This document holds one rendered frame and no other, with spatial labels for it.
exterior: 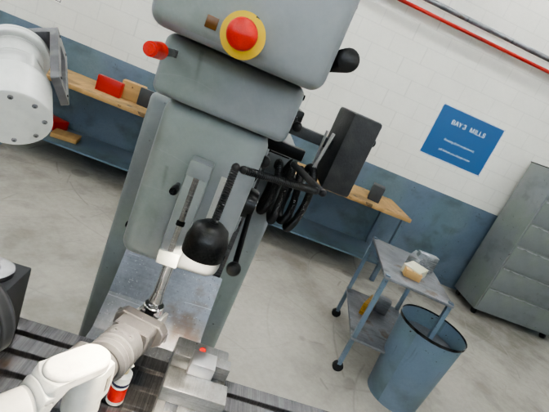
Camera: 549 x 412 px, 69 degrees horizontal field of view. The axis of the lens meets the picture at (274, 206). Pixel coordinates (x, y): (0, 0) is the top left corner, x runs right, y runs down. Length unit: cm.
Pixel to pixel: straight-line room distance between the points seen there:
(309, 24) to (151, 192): 41
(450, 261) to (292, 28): 574
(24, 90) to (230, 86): 34
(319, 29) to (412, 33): 474
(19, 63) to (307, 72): 34
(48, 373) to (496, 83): 551
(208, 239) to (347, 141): 53
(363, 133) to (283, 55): 51
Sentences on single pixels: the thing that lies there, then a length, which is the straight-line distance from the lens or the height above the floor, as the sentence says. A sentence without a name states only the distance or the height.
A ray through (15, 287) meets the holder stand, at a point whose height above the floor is 109.
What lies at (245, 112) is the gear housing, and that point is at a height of 166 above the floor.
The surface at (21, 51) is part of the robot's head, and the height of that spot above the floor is 166.
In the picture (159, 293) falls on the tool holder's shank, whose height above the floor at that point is 120.
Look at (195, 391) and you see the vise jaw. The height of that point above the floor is 103.
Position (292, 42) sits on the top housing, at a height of 178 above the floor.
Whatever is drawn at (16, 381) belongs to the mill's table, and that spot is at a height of 92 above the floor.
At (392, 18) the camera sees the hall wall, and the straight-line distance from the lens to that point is 525.
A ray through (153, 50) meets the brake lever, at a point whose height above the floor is 170.
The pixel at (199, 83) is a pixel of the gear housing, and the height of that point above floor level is 167.
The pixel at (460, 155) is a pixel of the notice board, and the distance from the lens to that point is 570.
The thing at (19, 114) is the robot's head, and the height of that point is 161.
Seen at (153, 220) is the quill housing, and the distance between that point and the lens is 79.
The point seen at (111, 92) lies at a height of 91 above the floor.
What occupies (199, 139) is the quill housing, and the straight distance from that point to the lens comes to 73.
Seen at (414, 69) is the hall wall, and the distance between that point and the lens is 532.
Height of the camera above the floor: 173
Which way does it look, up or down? 17 degrees down
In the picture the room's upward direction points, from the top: 23 degrees clockwise
